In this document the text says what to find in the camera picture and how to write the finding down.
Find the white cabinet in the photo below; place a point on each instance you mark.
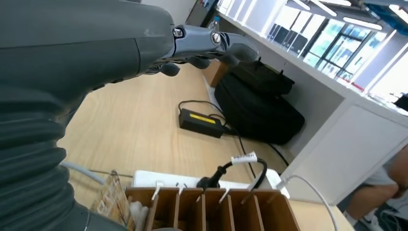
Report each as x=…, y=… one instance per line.
x=350, y=153

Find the brown cardboard box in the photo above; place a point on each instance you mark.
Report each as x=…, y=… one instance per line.
x=215, y=75

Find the hotel key card stack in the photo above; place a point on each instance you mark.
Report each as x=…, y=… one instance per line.
x=111, y=201

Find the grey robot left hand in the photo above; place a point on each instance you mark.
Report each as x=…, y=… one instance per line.
x=79, y=38

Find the clear water bottle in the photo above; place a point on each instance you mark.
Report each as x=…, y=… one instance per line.
x=215, y=24

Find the wooden slotted card organizer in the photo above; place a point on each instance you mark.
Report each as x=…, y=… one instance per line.
x=165, y=210

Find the white power strip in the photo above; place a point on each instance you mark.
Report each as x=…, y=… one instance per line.
x=165, y=178

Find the black backpack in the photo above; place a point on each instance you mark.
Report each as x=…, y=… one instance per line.
x=255, y=111

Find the person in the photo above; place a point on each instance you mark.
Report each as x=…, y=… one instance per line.
x=373, y=191

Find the black power adapter yellow label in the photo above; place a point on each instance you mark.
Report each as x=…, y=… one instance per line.
x=191, y=127

